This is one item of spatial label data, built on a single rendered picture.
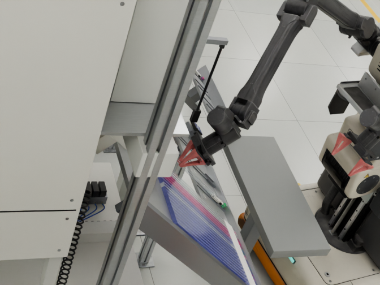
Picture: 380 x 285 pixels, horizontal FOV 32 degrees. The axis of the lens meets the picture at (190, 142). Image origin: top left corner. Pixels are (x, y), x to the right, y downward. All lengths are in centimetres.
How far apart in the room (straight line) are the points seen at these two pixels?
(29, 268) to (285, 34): 104
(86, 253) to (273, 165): 93
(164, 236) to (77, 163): 36
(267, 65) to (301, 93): 233
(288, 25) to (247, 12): 292
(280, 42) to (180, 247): 74
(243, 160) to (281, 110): 149
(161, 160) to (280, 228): 117
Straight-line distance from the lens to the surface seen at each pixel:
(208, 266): 179
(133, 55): 136
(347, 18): 237
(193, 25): 116
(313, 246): 248
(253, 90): 201
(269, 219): 249
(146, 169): 137
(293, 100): 426
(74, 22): 116
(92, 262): 211
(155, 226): 159
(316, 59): 480
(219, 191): 230
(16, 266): 206
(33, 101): 125
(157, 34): 134
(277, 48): 206
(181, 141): 226
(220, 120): 191
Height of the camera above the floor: 226
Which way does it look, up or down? 39 degrees down
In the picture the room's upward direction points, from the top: 21 degrees clockwise
